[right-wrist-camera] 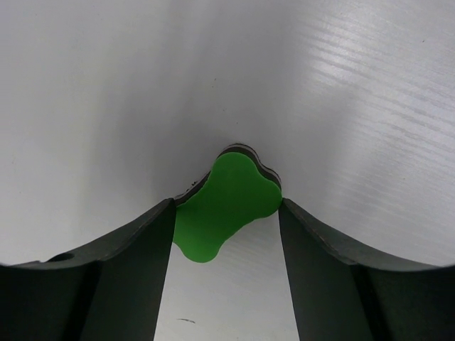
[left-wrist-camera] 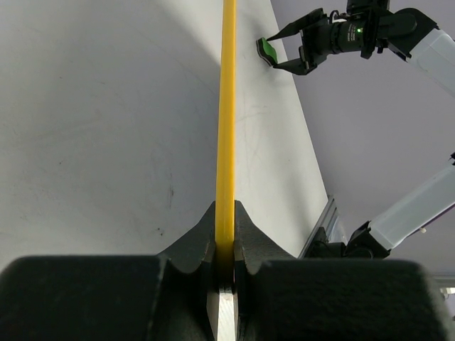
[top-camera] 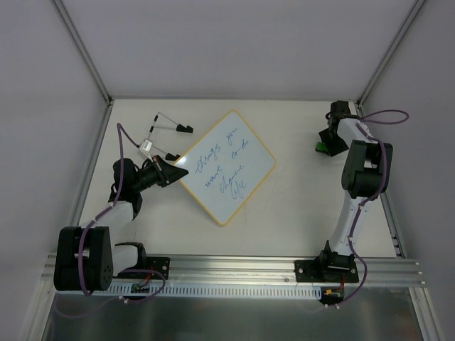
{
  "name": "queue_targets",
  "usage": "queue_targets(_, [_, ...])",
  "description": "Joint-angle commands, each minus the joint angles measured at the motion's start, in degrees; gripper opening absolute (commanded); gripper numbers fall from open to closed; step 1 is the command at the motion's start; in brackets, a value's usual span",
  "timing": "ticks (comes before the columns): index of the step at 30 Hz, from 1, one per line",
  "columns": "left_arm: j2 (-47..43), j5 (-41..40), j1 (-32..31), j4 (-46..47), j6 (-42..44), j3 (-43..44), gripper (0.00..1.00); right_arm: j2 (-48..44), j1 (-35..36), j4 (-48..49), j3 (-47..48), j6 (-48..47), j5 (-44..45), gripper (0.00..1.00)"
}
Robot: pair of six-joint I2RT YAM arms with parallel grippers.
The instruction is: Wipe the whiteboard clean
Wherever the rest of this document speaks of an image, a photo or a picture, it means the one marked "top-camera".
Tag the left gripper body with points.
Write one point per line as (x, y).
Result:
(161, 172)

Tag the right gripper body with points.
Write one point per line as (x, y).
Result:
(329, 141)

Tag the green whiteboard eraser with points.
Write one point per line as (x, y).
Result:
(321, 148)

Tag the yellow framed whiteboard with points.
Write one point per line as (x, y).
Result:
(225, 167)

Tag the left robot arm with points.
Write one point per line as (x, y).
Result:
(89, 256)

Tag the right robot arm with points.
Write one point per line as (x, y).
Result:
(364, 178)

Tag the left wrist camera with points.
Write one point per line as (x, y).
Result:
(145, 148)

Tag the whiteboard wire stand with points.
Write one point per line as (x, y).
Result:
(177, 127)

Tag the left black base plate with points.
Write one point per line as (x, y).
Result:
(158, 264)

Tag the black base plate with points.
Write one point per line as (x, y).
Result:
(158, 264)
(311, 271)

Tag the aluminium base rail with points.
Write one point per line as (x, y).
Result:
(270, 270)

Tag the white slotted cable duct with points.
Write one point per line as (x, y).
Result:
(197, 290)

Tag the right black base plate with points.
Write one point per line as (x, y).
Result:
(311, 271)

